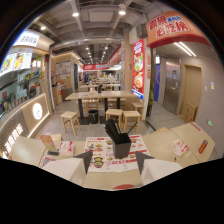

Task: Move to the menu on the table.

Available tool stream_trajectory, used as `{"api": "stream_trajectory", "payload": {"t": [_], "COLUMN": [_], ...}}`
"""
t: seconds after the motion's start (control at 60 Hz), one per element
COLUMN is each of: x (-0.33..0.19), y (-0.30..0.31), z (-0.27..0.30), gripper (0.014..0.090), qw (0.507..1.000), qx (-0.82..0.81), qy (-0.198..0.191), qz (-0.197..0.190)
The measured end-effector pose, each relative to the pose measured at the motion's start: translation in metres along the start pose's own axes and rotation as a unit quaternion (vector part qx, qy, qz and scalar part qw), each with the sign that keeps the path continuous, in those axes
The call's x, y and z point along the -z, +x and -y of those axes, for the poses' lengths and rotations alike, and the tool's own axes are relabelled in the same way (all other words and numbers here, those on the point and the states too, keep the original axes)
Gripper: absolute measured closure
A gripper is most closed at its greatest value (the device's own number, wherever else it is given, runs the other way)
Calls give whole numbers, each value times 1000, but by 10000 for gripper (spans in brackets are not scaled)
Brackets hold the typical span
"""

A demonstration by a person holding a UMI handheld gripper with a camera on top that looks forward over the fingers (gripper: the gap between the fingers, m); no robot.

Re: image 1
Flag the laminated food menu sheet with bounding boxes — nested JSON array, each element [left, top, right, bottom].
[[82, 134, 151, 173]]

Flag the illuminated food menu board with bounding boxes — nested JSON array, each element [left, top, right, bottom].
[[0, 51, 33, 77]]

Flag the tissue packet with red print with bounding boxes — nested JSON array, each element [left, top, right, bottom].
[[58, 140, 75, 157]]

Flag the small promotional leaflet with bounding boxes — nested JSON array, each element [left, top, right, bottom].
[[171, 138, 192, 158]]

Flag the orange standing table sign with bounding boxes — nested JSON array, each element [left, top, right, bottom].
[[38, 134, 60, 157]]

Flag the black chopstick holder box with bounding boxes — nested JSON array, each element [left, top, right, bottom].
[[111, 132, 132, 159]]

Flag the red sticker label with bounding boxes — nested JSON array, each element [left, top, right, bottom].
[[198, 139, 209, 155]]

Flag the wooden stool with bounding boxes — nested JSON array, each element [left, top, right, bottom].
[[105, 108, 124, 130], [130, 101, 145, 117], [60, 110, 82, 137], [122, 110, 142, 135]]

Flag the black trash bin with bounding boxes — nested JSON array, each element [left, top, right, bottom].
[[87, 109, 100, 125]]

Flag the wooden service counter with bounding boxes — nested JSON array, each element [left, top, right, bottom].
[[0, 92, 52, 158]]

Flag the black chopsticks bundle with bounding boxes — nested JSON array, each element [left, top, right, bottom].
[[104, 118, 138, 145]]

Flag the stacked cardboard boxes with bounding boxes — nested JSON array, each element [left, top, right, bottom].
[[181, 101, 198, 123]]

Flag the long wooden dining table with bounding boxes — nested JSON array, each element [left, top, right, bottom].
[[65, 90, 140, 125]]

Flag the red vertical food poster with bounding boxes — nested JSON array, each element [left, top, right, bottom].
[[131, 38, 146, 100]]

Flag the red hanging banner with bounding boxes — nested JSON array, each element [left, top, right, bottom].
[[82, 44, 123, 72]]

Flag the orange shop sign with characters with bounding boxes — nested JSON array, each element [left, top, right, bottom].
[[145, 10, 212, 49]]

